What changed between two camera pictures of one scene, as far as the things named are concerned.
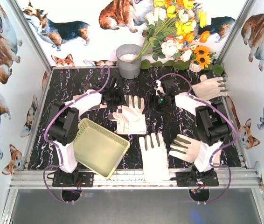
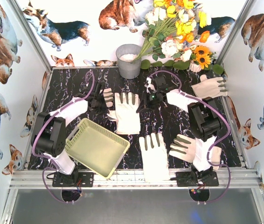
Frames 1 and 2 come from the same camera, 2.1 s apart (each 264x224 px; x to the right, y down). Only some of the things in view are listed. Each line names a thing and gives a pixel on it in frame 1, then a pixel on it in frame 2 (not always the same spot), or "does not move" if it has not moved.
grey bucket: (125, 54) does not move
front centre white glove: (155, 157) does not move
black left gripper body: (117, 97) → (98, 98)
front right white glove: (187, 148) does not move
